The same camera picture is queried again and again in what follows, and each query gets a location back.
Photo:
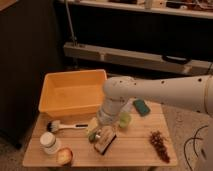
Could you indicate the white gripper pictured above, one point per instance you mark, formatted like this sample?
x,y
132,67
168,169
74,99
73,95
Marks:
x,y
109,111

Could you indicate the wooden board eraser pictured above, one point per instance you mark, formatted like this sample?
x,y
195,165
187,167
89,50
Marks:
x,y
107,136

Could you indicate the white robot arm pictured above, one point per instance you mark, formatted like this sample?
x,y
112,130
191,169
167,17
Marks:
x,y
192,93

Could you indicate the yellow plastic tray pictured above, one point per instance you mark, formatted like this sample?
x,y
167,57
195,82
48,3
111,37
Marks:
x,y
72,93

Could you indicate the green plastic cup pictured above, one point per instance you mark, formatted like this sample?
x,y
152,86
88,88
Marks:
x,y
124,119

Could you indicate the teal sponge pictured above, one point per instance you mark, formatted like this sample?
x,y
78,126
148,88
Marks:
x,y
141,107

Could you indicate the green peeler tool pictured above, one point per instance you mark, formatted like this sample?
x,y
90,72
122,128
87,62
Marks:
x,y
94,134

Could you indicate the wooden table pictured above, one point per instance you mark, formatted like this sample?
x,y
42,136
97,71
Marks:
x,y
130,148

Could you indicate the dried red twig bunch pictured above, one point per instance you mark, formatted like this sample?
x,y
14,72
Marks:
x,y
157,141

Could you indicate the white dish brush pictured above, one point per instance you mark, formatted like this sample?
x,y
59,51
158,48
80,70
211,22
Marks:
x,y
56,125

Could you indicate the bread roll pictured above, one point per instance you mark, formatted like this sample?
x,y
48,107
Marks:
x,y
64,156

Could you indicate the white lidded jar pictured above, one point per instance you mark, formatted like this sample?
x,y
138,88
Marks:
x,y
50,143

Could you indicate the grey long case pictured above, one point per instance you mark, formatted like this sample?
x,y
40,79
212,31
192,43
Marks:
x,y
136,59

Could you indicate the metal pole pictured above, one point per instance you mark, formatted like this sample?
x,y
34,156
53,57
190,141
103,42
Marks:
x,y
70,23

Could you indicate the wall shelf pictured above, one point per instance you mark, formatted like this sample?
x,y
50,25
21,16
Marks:
x,y
138,8

